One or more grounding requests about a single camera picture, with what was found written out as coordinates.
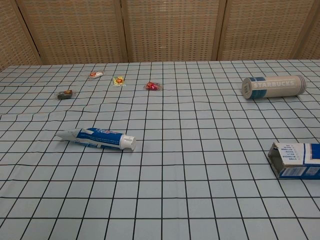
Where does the blue white toothpaste tube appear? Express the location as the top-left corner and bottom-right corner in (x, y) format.
(55, 126), (137, 151)

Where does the blue white carton box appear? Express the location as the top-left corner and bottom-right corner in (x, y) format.
(267, 142), (320, 180)

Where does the red wrapped candy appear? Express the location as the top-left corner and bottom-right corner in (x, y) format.
(143, 81), (163, 91)

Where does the yellow wrapped candy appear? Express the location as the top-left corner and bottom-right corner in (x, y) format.
(112, 75), (127, 87)

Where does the light blue checkered tablecloth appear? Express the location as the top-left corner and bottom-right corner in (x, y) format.
(0, 58), (320, 240)

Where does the white orange wrapped candy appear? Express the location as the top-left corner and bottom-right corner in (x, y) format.
(89, 70), (105, 80)

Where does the dark wrapped candy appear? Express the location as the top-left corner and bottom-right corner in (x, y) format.
(56, 89), (77, 101)

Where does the beige Starbucks cylinder canister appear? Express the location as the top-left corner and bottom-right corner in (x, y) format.
(241, 74), (308, 100)

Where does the woven bamboo folding screen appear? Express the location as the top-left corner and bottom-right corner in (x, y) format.
(0, 0), (320, 72)

